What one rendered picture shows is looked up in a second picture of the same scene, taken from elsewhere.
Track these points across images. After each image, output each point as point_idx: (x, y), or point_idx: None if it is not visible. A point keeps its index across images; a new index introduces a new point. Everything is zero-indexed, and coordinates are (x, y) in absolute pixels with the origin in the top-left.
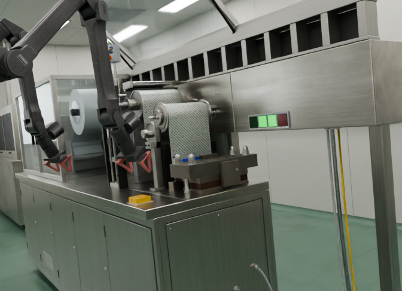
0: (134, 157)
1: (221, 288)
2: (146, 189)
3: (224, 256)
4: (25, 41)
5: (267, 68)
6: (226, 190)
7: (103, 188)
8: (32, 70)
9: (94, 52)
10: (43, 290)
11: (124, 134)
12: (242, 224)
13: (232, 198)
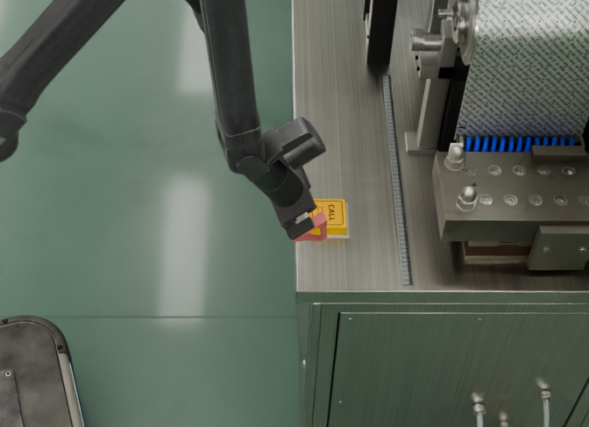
0: (281, 225)
1: (443, 400)
2: (403, 124)
3: (468, 368)
4: (2, 88)
5: None
6: (519, 290)
7: (344, 29)
8: None
9: (206, 36)
10: None
11: (266, 183)
12: (540, 339)
13: (530, 302)
